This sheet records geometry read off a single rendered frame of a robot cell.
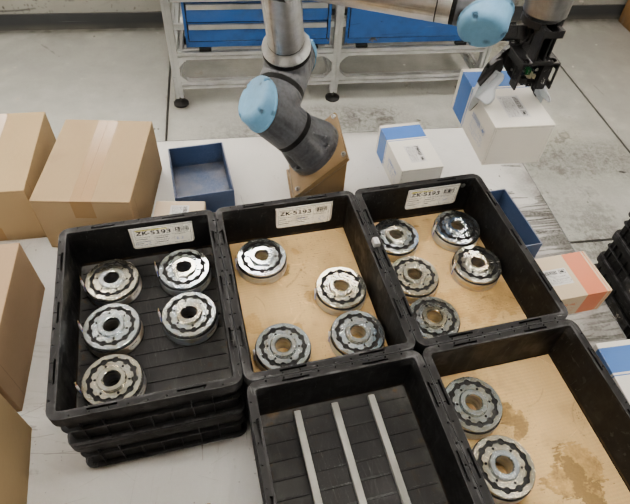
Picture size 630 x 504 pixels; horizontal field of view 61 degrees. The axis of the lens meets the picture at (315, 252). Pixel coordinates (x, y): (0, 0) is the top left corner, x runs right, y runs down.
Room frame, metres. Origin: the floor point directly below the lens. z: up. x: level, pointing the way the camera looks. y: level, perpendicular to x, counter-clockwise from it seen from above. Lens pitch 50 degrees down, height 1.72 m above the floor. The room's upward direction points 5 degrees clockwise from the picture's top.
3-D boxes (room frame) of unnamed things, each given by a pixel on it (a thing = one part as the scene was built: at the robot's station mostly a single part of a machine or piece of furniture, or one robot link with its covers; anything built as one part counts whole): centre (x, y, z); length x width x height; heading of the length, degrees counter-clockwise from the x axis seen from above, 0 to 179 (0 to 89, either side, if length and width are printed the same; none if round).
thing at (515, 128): (0.94, -0.35, 1.09); 0.20 x 0.12 x 0.09; 12
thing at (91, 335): (0.51, 0.36, 0.86); 0.10 x 0.10 x 0.01
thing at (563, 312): (0.71, -0.27, 0.92); 0.40 x 0.30 x 0.02; 17
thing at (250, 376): (0.62, 0.01, 0.92); 0.40 x 0.30 x 0.02; 17
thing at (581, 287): (0.79, -0.59, 0.74); 0.16 x 0.12 x 0.07; 107
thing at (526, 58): (0.91, -0.36, 1.25); 0.09 x 0.08 x 0.12; 12
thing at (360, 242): (0.62, 0.01, 0.87); 0.40 x 0.30 x 0.11; 17
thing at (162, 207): (0.85, 0.33, 0.74); 0.16 x 0.12 x 0.07; 6
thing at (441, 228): (0.84, -0.31, 0.86); 0.10 x 0.10 x 0.01
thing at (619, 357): (0.52, -0.67, 0.75); 0.20 x 0.12 x 0.09; 13
